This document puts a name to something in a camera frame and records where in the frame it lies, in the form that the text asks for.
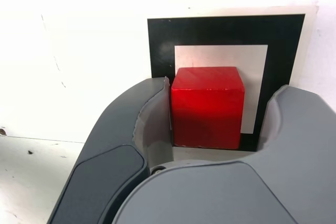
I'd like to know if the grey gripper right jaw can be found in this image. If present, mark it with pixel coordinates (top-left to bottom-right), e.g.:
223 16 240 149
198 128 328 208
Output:
110 84 336 224

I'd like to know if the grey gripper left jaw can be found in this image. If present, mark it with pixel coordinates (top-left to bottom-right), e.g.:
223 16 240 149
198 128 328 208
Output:
47 76 174 224

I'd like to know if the red cube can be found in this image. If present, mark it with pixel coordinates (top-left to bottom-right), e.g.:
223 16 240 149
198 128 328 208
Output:
170 66 246 149

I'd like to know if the black tape square outline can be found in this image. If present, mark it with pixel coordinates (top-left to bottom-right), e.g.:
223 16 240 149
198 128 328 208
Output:
146 13 307 153

